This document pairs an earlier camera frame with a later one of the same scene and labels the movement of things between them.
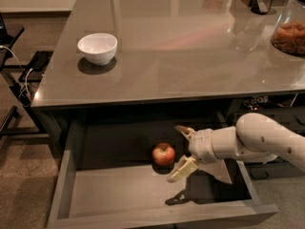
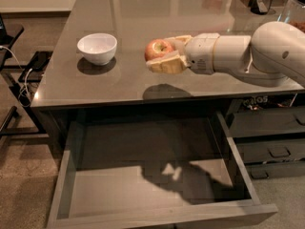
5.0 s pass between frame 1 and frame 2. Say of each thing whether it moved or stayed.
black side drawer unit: stayed
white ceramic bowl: stayed
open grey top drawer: stayed
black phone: stayed
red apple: moved
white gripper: moved
